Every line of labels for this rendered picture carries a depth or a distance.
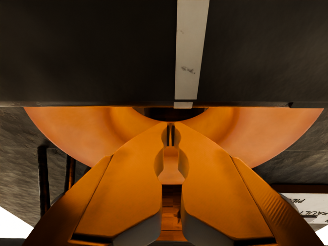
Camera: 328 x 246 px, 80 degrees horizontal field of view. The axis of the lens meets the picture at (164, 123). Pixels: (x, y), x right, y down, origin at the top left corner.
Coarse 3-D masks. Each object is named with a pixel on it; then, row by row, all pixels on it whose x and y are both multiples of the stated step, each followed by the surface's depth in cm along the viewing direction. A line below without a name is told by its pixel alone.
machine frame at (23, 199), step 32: (0, 128) 22; (32, 128) 22; (320, 128) 21; (0, 160) 37; (32, 160) 37; (64, 160) 37; (288, 160) 35; (320, 160) 35; (0, 192) 48; (32, 192) 47; (32, 224) 65; (320, 224) 59
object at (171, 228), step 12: (168, 192) 23; (180, 192) 23; (168, 204) 22; (180, 204) 22; (168, 216) 21; (180, 216) 21; (168, 228) 20; (180, 228) 20; (156, 240) 19; (168, 240) 19; (180, 240) 19
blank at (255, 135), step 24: (48, 120) 11; (72, 120) 10; (96, 120) 10; (120, 120) 12; (144, 120) 14; (192, 120) 14; (216, 120) 12; (240, 120) 10; (264, 120) 10; (288, 120) 10; (312, 120) 10; (72, 144) 12; (96, 144) 12; (120, 144) 12; (240, 144) 12; (264, 144) 12; (288, 144) 12; (168, 168) 14
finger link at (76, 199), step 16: (96, 176) 8; (80, 192) 8; (64, 208) 7; (80, 208) 7; (48, 224) 6; (64, 224) 6; (32, 240) 6; (48, 240) 6; (64, 240) 6; (80, 240) 6
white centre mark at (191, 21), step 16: (192, 0) 4; (208, 0) 4; (192, 16) 4; (192, 32) 4; (176, 48) 4; (192, 48) 4; (176, 64) 5; (192, 64) 5; (176, 80) 5; (192, 80) 5; (176, 96) 5; (192, 96) 5
